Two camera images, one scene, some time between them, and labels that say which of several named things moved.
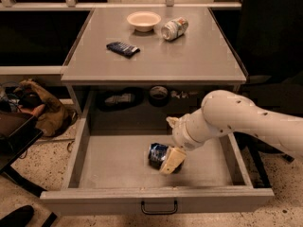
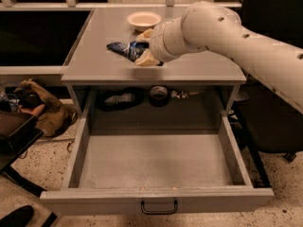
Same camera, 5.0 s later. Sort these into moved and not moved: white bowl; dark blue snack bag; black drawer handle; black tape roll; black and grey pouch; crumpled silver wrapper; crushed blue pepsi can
Moved: crushed blue pepsi can
Not moved: white bowl; black and grey pouch; black drawer handle; crumpled silver wrapper; black tape roll; dark blue snack bag
